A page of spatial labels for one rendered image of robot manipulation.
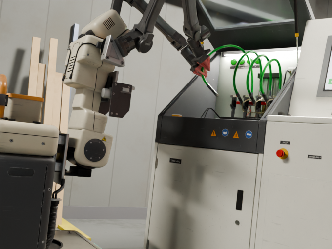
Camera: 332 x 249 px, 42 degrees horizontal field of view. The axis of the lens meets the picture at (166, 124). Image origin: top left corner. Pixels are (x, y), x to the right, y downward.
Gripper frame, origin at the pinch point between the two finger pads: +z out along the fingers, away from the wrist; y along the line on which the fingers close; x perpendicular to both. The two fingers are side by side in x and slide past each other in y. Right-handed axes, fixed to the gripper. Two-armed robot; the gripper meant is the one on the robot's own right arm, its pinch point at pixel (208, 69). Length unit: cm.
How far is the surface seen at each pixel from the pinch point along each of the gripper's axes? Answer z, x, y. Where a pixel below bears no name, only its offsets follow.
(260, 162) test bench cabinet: 41, -32, -24
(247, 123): 26.2, -23.1, -12.6
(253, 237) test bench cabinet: 67, -31, -49
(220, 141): 30.7, -8.8, -22.5
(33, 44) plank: -48, 194, -2
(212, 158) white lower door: 36.5, -4.8, -29.7
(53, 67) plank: -23, 189, -2
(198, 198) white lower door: 51, 1, -46
